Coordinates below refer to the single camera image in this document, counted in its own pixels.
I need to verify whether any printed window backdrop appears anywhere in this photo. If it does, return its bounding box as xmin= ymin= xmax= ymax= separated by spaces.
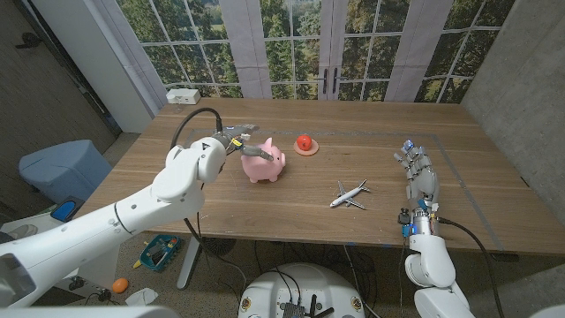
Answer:
xmin=94 ymin=0 xmax=517 ymax=105

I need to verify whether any blue and black pad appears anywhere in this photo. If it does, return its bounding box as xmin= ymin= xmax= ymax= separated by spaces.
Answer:
xmin=49 ymin=197 xmax=85 ymax=223

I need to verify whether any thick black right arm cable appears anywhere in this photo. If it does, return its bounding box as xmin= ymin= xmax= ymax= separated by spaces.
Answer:
xmin=436 ymin=216 xmax=507 ymax=318

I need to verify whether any white toy airplane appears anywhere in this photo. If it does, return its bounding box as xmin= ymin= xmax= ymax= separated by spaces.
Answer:
xmin=329 ymin=178 xmax=371 ymax=210

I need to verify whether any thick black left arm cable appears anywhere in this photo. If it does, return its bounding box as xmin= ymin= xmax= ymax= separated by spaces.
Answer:
xmin=169 ymin=107 xmax=248 ymax=292

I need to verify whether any black floor fan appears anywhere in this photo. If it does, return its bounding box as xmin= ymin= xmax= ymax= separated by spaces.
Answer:
xmin=200 ymin=237 xmax=237 ymax=257

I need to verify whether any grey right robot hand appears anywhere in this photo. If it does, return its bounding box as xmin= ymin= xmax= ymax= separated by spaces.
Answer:
xmin=393 ymin=139 xmax=441 ymax=211

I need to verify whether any pink plastic piggy bank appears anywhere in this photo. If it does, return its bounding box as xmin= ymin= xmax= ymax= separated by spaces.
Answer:
xmin=240 ymin=137 xmax=287 ymax=184

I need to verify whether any blue-grey bin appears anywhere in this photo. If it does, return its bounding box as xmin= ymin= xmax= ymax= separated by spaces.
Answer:
xmin=18 ymin=139 xmax=114 ymax=205

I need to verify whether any crumpled white tissue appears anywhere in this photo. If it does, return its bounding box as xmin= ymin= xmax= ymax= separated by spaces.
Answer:
xmin=124 ymin=287 xmax=159 ymax=307

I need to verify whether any grey and white shoe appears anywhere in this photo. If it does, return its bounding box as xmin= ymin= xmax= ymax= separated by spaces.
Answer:
xmin=0 ymin=223 xmax=40 ymax=242

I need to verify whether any teal toolbox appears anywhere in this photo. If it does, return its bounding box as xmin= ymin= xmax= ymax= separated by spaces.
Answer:
xmin=139 ymin=233 xmax=183 ymax=272

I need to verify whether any white table leg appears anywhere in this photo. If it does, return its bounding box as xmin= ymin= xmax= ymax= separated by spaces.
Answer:
xmin=176 ymin=236 xmax=203 ymax=292

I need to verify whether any white power box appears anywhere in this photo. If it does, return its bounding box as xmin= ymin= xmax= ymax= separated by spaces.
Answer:
xmin=165 ymin=87 xmax=202 ymax=106

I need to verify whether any white robot torso base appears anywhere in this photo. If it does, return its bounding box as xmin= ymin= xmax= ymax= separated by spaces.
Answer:
xmin=237 ymin=262 xmax=366 ymax=318

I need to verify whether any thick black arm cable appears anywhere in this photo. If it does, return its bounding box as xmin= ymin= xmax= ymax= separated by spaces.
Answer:
xmin=436 ymin=216 xmax=507 ymax=318
xmin=169 ymin=107 xmax=248 ymax=292

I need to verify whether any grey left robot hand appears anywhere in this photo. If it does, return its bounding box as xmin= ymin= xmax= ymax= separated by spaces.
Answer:
xmin=215 ymin=124 xmax=275 ymax=163

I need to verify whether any orange ball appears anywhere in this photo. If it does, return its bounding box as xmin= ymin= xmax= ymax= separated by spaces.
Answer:
xmin=111 ymin=276 xmax=130 ymax=295

